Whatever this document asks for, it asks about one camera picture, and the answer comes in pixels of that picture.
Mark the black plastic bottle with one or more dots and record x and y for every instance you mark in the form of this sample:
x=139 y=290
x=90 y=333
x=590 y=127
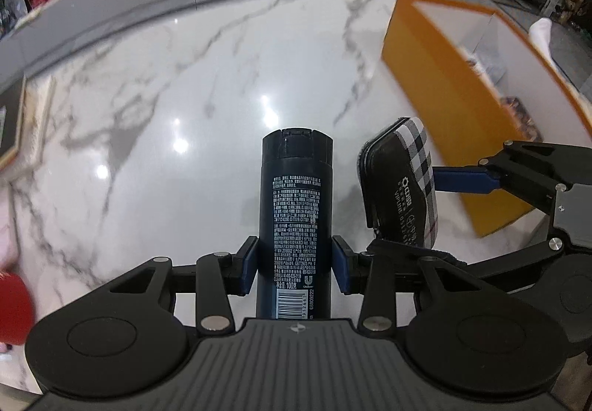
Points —
x=296 y=207

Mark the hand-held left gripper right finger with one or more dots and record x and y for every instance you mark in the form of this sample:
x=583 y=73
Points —
x=342 y=266

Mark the orange cardboard box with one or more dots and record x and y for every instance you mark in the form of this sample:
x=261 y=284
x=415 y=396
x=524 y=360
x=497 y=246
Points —
x=430 y=69

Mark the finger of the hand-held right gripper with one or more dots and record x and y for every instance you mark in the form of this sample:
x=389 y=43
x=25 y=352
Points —
x=467 y=182
x=508 y=263

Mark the plaid glasses case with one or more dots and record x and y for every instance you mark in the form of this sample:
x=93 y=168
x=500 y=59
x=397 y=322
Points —
x=407 y=189

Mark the colourful printed packet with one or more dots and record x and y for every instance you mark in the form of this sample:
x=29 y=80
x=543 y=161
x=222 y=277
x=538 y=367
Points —
x=522 y=117

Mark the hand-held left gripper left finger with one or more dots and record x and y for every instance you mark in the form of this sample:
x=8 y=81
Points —
x=248 y=265

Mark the white cloth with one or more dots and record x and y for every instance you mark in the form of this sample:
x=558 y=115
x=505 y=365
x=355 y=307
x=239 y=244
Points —
x=541 y=38

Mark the beige cover book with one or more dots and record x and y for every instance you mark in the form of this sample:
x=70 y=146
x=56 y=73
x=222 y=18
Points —
x=39 y=110

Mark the white low cabinet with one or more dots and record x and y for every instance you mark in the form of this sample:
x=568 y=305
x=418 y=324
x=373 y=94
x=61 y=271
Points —
x=185 y=8

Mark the red round object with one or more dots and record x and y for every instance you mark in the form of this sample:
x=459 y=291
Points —
x=14 y=309

